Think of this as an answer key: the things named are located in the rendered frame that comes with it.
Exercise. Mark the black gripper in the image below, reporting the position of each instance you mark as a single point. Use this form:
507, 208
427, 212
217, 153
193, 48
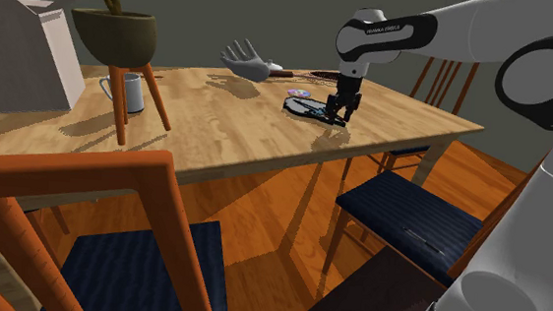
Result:
349, 86

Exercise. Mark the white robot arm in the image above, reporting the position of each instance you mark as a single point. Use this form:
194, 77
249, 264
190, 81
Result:
515, 30

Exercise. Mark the black round plate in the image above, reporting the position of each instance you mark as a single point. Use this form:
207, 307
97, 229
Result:
298, 106

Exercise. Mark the small iridescent disc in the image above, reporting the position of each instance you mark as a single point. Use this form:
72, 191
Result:
298, 92

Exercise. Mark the grey hand sculpture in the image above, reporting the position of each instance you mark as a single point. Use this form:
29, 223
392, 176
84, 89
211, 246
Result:
248, 64

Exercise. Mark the wooden chair with navy seat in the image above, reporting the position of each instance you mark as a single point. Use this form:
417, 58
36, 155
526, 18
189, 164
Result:
447, 79
398, 210
120, 270

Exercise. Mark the wooden dining table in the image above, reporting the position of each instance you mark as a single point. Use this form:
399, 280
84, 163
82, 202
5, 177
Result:
221, 123

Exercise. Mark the thin black pen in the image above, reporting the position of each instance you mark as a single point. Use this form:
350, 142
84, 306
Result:
422, 241

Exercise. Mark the dark robot stand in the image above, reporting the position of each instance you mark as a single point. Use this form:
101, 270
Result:
373, 295

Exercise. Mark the grey mug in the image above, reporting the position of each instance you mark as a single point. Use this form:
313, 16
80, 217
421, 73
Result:
135, 93

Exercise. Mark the potted plant on wooden stand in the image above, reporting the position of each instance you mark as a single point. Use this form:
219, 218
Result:
115, 37

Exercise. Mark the open white cardboard box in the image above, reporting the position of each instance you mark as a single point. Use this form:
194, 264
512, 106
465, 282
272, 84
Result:
18, 62

